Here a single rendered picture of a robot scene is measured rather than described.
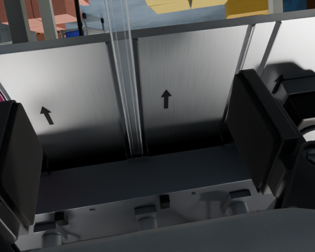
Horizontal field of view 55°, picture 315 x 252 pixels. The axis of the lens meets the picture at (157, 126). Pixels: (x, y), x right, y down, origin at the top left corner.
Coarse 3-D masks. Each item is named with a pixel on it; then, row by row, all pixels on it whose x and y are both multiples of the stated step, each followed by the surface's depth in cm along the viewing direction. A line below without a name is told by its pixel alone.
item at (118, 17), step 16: (112, 0) 18; (112, 16) 19; (128, 16) 19; (112, 32) 20; (128, 32) 20; (112, 48) 21; (128, 48) 21; (128, 64) 23; (128, 80) 24; (128, 96) 26; (128, 112) 27; (128, 128) 29
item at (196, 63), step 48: (0, 48) 22; (48, 48) 22; (96, 48) 22; (144, 48) 23; (192, 48) 24; (240, 48) 25; (288, 48) 26; (0, 96) 25; (48, 96) 26; (96, 96) 27; (144, 96) 28; (192, 96) 29; (48, 144) 31; (96, 144) 33; (144, 144) 34; (192, 144) 36
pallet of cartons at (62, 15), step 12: (0, 0) 307; (24, 0) 307; (36, 0) 307; (60, 0) 306; (72, 0) 331; (84, 0) 381; (0, 12) 309; (36, 12) 310; (60, 12) 308; (72, 12) 326; (36, 24) 347; (60, 24) 394
